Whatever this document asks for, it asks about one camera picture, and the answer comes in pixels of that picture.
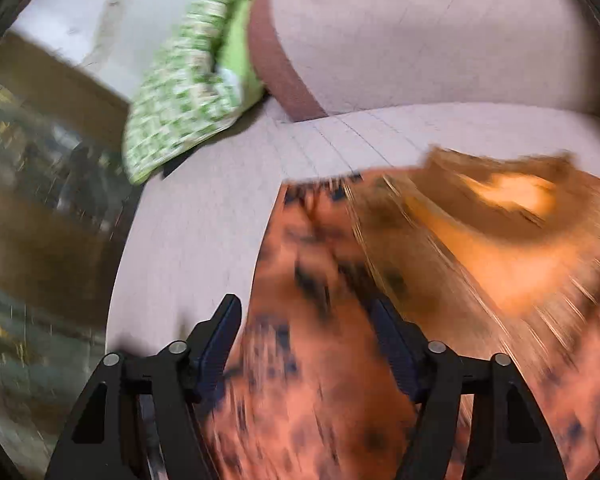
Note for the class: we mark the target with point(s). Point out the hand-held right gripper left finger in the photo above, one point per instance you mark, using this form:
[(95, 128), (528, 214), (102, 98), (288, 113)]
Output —
[(216, 355)]

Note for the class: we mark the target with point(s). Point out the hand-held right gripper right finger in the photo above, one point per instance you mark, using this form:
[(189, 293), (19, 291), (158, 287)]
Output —
[(395, 347)]

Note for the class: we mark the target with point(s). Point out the orange black floral garment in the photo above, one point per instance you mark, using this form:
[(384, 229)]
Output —
[(330, 410)]

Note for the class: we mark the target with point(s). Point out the wooden glass-door cabinet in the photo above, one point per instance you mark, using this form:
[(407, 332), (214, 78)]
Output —
[(40, 200)]

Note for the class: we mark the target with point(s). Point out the green checked cushion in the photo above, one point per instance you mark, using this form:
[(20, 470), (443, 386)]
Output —
[(175, 95)]

